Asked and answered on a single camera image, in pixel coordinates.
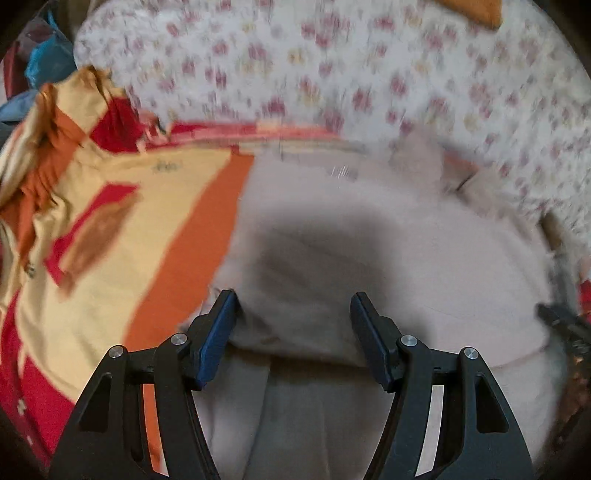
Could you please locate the orange red yellow blanket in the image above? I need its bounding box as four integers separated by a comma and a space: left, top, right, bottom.
1, 68, 363, 479

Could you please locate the orange brown checkered cushion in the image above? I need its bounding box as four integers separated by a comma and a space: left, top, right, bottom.
436, 0, 503, 30

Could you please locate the blue striped garment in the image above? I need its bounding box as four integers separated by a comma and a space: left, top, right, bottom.
0, 90, 38, 124

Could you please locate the beige grey jacket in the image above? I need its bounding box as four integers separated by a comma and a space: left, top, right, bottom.
184, 126, 578, 480

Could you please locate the floral white quilt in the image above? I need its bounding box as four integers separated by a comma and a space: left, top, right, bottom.
74, 1, 590, 243

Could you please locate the teal plastic bag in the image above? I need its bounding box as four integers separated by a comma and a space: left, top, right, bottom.
24, 32, 76, 90

